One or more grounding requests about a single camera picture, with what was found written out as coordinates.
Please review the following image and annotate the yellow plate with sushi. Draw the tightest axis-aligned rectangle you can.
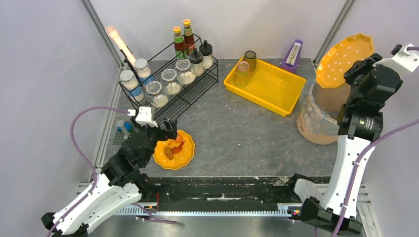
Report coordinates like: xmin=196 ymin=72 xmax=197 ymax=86
xmin=316 ymin=34 xmax=375 ymax=88

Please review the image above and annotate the yellow plate with chicken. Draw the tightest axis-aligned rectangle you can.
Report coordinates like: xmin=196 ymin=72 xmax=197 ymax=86
xmin=153 ymin=130 xmax=195 ymax=170

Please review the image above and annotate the glass jar back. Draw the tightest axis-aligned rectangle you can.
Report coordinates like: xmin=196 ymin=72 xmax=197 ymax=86
xmin=146 ymin=81 xmax=168 ymax=108

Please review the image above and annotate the glass jar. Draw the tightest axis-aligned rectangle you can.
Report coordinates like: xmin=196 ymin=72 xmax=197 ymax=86
xmin=175 ymin=59 xmax=196 ymax=85
xmin=146 ymin=81 xmax=168 ymax=108
xmin=161 ymin=69 xmax=181 ymax=95

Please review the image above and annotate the glass jar front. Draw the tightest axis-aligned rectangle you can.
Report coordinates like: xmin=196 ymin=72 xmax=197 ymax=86
xmin=161 ymin=69 xmax=181 ymax=95

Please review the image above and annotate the blue band spice jar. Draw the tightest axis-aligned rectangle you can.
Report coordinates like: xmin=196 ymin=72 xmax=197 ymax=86
xmin=134 ymin=58 xmax=154 ymax=85
xmin=119 ymin=70 xmax=144 ymax=102

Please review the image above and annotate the black cap shaker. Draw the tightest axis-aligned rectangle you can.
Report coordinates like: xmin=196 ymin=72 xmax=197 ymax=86
xmin=189 ymin=48 xmax=204 ymax=77
xmin=199 ymin=40 xmax=213 ymax=69

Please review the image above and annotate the green label sauce bottle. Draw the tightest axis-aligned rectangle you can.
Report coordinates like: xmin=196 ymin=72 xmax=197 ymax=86
xmin=173 ymin=26 xmax=187 ymax=60

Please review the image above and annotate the pink glass cup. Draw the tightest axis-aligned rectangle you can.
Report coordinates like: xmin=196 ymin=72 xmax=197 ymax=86
xmin=235 ymin=61 xmax=250 ymax=78

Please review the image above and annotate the red label sauce bottle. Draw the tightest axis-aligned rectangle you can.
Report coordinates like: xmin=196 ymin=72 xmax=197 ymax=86
xmin=183 ymin=19 xmax=195 ymax=55

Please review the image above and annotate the dark glass cup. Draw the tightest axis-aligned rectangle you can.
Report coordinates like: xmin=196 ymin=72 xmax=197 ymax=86
xmin=243 ymin=50 xmax=257 ymax=77

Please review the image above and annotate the green glass cup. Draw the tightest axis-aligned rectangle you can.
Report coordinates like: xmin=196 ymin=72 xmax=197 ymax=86
xmin=233 ymin=76 xmax=249 ymax=88

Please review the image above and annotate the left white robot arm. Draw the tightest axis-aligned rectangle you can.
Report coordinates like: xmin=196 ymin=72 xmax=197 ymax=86
xmin=41 ymin=118 xmax=177 ymax=237

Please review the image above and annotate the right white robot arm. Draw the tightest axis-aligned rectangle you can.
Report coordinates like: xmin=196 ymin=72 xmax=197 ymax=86
xmin=289 ymin=52 xmax=419 ymax=237

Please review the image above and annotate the orange chicken wing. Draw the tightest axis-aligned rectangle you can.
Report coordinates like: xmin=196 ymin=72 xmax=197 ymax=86
xmin=168 ymin=133 xmax=184 ymax=146

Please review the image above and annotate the red chicken wing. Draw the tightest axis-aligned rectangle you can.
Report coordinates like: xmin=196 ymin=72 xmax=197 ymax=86
xmin=171 ymin=141 xmax=185 ymax=154

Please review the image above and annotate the brown chicken piece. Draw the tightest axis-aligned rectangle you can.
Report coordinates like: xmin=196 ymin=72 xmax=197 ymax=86
xmin=164 ymin=147 xmax=174 ymax=160

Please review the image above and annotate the grey lego baseplate with bricks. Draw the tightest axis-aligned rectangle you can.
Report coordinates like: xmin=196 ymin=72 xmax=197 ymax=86
xmin=113 ymin=119 xmax=135 ymax=145

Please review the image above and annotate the round bin with plastic liner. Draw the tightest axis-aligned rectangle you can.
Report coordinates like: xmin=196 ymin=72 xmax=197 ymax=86
xmin=296 ymin=77 xmax=350 ymax=145

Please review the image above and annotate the purple metronome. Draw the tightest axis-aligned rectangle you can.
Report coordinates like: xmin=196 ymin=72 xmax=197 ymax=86
xmin=280 ymin=39 xmax=303 ymax=73

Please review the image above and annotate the yellow plastic bin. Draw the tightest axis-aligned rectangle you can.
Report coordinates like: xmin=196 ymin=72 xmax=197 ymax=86
xmin=223 ymin=59 xmax=307 ymax=117

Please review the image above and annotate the pink microphone on stand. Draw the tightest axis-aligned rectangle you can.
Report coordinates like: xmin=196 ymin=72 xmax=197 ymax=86
xmin=105 ymin=25 xmax=136 ymax=66

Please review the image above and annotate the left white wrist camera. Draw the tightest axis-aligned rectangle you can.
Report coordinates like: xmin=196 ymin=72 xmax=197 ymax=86
xmin=127 ymin=106 xmax=158 ymax=127

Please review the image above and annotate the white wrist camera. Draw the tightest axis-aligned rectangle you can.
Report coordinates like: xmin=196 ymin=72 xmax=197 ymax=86
xmin=373 ymin=43 xmax=419 ymax=76
xmin=127 ymin=106 xmax=158 ymax=127

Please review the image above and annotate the black wire rack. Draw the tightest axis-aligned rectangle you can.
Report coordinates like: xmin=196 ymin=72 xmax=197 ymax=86
xmin=119 ymin=42 xmax=219 ymax=125

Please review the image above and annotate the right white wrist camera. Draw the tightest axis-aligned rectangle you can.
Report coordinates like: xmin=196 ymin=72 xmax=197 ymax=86
xmin=373 ymin=43 xmax=419 ymax=76

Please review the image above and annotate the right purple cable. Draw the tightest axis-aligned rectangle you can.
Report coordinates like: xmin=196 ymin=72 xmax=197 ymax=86
xmin=331 ymin=45 xmax=419 ymax=237

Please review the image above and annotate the purple cable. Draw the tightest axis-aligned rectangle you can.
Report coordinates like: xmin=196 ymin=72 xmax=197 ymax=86
xmin=45 ymin=105 xmax=179 ymax=237
xmin=331 ymin=45 xmax=419 ymax=237

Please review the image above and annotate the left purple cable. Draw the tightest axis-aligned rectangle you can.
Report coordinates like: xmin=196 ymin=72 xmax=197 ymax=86
xmin=45 ymin=105 xmax=179 ymax=237

